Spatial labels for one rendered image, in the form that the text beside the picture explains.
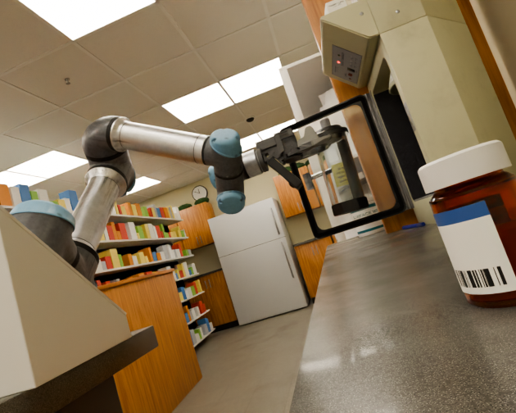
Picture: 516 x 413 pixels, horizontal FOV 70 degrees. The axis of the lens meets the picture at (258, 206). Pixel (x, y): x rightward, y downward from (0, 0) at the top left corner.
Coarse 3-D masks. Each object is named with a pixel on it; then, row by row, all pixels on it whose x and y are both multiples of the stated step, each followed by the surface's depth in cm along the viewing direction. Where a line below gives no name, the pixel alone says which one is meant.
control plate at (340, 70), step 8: (336, 48) 100; (336, 56) 104; (344, 56) 102; (352, 56) 99; (360, 56) 97; (336, 64) 109; (344, 64) 106; (352, 64) 104; (336, 72) 114; (344, 72) 112; (352, 72) 109; (352, 80) 114
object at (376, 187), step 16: (336, 112) 120; (352, 112) 118; (304, 128) 124; (320, 128) 122; (352, 128) 118; (368, 128) 116; (352, 144) 118; (368, 144) 116; (304, 160) 123; (368, 160) 116; (320, 176) 121; (368, 176) 116; (384, 176) 115; (320, 192) 121; (368, 192) 116; (384, 192) 114; (320, 208) 121; (368, 208) 116; (384, 208) 114; (320, 224) 121; (336, 224) 120
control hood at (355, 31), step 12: (360, 0) 88; (336, 12) 89; (348, 12) 89; (360, 12) 88; (324, 24) 91; (336, 24) 89; (348, 24) 88; (360, 24) 88; (372, 24) 87; (324, 36) 96; (336, 36) 94; (348, 36) 91; (360, 36) 88; (372, 36) 87; (324, 48) 103; (348, 48) 97; (360, 48) 94; (372, 48) 93; (324, 60) 110; (372, 60) 100; (324, 72) 119; (360, 72) 107; (360, 84) 115
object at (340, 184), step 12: (336, 132) 97; (348, 132) 101; (324, 144) 99; (336, 144) 98; (348, 144) 100; (324, 156) 99; (336, 156) 97; (348, 156) 98; (324, 168) 100; (336, 168) 97; (348, 168) 97; (324, 180) 101; (336, 180) 97; (348, 180) 97; (336, 192) 98; (348, 192) 96; (360, 192) 97
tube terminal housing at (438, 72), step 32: (384, 0) 87; (416, 0) 86; (448, 0) 94; (384, 32) 87; (416, 32) 85; (448, 32) 89; (384, 64) 95; (416, 64) 85; (448, 64) 84; (480, 64) 94; (416, 96) 84; (448, 96) 83; (480, 96) 88; (416, 128) 84; (448, 128) 82; (480, 128) 83; (512, 160) 88
